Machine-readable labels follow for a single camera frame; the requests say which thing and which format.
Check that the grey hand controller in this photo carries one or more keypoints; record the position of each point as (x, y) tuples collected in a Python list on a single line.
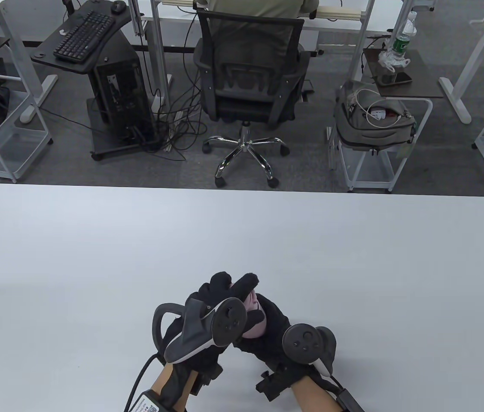
[(302, 341), (229, 322)]

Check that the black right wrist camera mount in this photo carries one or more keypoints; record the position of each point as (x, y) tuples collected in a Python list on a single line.
[(274, 384)]

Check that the white desk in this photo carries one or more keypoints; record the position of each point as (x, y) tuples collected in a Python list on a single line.
[(340, 25)]

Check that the black computer mouse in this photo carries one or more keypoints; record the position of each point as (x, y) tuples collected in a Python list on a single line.
[(118, 7)]

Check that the pink thermos cap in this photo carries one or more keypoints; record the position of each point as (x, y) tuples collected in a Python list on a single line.
[(254, 301)]

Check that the clear plastic water bottle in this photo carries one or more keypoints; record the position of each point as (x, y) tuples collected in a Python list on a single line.
[(401, 40)]

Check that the dark brown shelf board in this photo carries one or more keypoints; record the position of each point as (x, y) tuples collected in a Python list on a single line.
[(426, 81)]

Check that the grey right hand controller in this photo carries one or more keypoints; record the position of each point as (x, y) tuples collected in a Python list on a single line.
[(302, 341)]

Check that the person's right forearm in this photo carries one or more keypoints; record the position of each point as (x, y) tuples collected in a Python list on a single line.
[(310, 397)]

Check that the black mesh office chair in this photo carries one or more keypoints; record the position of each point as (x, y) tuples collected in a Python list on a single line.
[(246, 86)]

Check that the black computer cart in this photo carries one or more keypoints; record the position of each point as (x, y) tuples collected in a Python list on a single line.
[(108, 47)]

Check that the crumpled clear plastic wrapper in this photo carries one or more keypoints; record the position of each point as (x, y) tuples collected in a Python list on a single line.
[(390, 60)]

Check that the person's left hand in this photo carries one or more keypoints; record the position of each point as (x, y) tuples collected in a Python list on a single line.
[(220, 287)]

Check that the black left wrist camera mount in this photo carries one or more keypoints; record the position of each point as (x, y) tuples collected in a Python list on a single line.
[(207, 375)]

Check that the person's left forearm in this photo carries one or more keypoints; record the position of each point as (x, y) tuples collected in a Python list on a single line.
[(162, 380)]

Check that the black keyboard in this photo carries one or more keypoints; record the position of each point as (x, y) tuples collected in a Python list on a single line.
[(83, 36)]

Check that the white desk frame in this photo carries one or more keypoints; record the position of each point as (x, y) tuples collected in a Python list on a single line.
[(38, 99), (454, 96)]

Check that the grey left hand controller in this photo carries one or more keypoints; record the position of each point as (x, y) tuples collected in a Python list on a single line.
[(229, 322)]

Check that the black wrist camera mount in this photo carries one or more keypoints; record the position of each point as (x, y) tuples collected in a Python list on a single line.
[(274, 384), (207, 375)]

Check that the grey backpack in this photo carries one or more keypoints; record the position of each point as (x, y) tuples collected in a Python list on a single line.
[(362, 128)]

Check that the black computer tower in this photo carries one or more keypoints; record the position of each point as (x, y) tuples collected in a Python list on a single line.
[(121, 86)]

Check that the pink thermos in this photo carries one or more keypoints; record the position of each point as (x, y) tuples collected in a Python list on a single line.
[(254, 330)]

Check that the black smartphone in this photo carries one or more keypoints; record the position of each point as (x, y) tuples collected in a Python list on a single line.
[(396, 78)]

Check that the person's right hand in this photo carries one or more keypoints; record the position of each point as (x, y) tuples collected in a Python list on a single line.
[(274, 339)]

